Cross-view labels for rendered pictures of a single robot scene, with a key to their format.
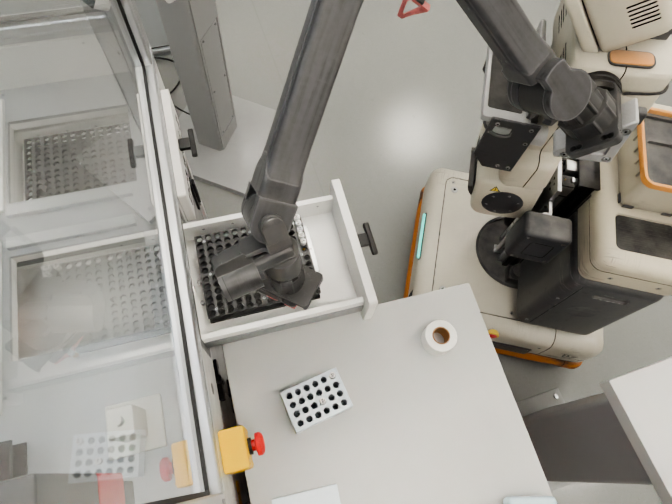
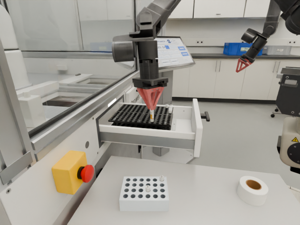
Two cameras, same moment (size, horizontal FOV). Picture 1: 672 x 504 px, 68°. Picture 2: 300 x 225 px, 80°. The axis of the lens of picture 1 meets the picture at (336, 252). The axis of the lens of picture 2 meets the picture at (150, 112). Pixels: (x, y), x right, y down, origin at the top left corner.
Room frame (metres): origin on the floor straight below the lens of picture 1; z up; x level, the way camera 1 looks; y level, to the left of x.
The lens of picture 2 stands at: (-0.16, -0.23, 1.17)
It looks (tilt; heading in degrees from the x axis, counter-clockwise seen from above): 22 degrees down; 34
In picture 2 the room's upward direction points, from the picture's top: straight up
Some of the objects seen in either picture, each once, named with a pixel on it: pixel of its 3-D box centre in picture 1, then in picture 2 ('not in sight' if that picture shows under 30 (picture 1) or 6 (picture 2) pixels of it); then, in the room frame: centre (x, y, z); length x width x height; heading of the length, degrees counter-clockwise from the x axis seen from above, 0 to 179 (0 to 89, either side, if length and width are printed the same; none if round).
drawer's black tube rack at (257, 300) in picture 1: (257, 269); (143, 120); (0.36, 0.15, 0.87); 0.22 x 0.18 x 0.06; 114
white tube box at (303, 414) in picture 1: (316, 400); (144, 192); (0.14, -0.01, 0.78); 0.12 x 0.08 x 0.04; 124
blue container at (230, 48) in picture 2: not in sight; (242, 48); (3.86, 0.35, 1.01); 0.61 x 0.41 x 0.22; 117
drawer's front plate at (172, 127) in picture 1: (178, 154); (135, 95); (0.60, 0.39, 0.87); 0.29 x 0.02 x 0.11; 24
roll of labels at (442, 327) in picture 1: (438, 337); (252, 190); (0.31, -0.25, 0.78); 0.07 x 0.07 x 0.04
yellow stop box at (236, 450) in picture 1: (237, 449); (72, 171); (0.02, 0.11, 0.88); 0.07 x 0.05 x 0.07; 24
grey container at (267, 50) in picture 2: not in sight; (276, 50); (4.22, -0.20, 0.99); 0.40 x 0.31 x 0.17; 117
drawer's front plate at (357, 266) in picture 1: (350, 248); (195, 123); (0.44, -0.03, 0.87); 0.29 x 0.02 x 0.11; 24
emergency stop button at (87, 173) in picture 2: (256, 444); (85, 173); (0.03, 0.08, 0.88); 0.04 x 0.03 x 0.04; 24
